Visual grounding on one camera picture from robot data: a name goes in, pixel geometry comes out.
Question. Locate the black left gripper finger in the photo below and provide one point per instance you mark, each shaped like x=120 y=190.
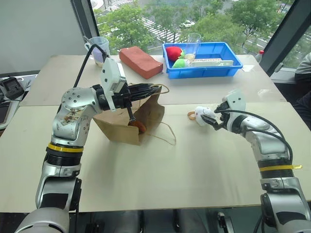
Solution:
x=144 y=90
x=132 y=116

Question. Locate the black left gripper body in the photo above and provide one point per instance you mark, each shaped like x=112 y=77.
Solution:
x=122 y=97

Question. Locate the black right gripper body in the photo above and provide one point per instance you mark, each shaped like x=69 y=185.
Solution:
x=224 y=120

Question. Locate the brown paper bag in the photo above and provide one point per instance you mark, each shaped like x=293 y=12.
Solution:
x=121 y=128

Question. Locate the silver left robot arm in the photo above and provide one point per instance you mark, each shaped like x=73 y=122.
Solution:
x=73 y=126

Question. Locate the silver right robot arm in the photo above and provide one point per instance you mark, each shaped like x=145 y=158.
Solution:
x=269 y=143

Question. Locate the brown plush toy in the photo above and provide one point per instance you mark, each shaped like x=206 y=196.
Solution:
x=140 y=126

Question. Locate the green plush toy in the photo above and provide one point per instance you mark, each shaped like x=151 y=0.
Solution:
x=179 y=63

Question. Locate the red strawberry plush toy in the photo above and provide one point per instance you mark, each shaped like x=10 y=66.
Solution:
x=173 y=53

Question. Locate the red-brown foam brick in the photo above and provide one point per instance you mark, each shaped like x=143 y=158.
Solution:
x=139 y=61

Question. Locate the blue plastic bin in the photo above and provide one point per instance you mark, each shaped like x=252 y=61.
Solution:
x=206 y=71

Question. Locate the white flat box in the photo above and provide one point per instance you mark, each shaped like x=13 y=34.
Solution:
x=213 y=63

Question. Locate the clear plastic measuring cup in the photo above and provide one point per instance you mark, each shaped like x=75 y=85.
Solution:
x=98 y=52

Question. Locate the bottle with red cap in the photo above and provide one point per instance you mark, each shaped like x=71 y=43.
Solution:
x=260 y=55

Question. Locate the clear drinking glass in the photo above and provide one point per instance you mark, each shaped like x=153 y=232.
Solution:
x=194 y=44

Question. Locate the seated person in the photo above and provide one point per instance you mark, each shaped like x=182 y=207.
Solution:
x=303 y=72

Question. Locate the dark shape under table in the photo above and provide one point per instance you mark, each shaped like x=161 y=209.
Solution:
x=224 y=222

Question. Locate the black electronic device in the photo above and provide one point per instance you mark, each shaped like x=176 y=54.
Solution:
x=11 y=88

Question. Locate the dark tablet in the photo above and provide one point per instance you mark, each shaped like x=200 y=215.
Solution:
x=4 y=112

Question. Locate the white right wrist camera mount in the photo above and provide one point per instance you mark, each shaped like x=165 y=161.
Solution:
x=235 y=102

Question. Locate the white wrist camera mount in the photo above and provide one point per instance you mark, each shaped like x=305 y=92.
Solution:
x=235 y=102
x=110 y=72

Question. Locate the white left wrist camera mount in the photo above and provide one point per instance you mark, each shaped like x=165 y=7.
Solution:
x=110 y=72

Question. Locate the dark window frame post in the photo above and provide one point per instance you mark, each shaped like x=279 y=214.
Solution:
x=83 y=17
x=286 y=34

